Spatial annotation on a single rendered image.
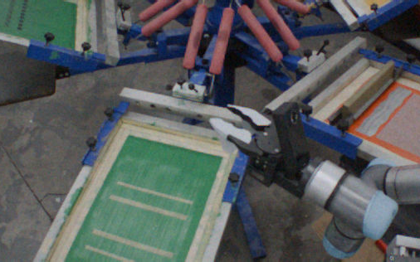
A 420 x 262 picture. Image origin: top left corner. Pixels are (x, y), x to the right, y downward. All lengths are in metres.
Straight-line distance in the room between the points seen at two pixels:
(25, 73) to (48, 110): 1.19
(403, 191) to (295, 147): 0.23
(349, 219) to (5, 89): 1.79
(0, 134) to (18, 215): 0.79
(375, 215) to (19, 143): 2.82
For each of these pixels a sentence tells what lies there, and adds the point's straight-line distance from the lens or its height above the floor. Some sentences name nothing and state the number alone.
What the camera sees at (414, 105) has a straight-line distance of 1.73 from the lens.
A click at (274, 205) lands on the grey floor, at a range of 2.59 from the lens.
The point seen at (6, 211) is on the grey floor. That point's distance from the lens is 2.89.
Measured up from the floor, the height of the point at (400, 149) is 1.15.
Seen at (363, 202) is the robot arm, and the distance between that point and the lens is 0.67.
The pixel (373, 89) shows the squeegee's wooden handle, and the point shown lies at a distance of 1.67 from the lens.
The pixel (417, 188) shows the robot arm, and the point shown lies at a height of 1.66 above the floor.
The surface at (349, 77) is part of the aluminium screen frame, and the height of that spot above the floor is 1.08.
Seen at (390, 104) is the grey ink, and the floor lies 1.11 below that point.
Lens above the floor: 2.24
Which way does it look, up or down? 50 degrees down
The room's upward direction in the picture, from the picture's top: straight up
